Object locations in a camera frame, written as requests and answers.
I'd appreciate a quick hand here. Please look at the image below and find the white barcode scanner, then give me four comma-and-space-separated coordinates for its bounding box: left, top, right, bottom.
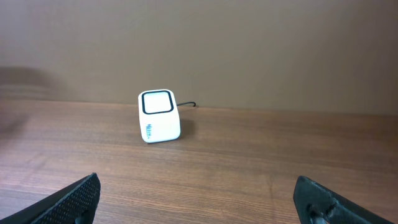
138, 89, 181, 144

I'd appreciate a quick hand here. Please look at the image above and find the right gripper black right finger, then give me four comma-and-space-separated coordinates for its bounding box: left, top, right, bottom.
293, 176, 392, 224

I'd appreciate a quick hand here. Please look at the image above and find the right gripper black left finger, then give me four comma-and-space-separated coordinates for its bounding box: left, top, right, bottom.
1, 173, 101, 224

